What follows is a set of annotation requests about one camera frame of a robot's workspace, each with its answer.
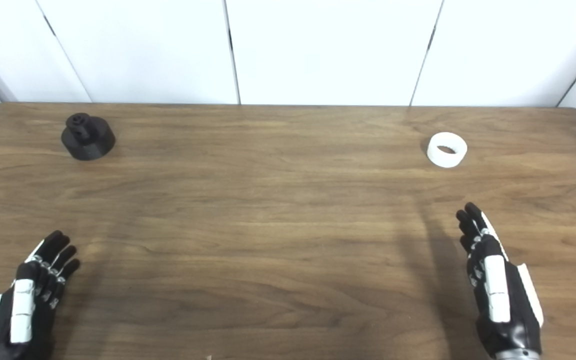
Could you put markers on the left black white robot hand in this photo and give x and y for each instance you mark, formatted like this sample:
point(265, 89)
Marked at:
point(22, 305)

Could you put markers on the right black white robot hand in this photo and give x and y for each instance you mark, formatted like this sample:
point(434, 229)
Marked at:
point(497, 290)

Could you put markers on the round black plastic part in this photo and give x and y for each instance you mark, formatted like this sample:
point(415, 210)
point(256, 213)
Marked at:
point(88, 142)

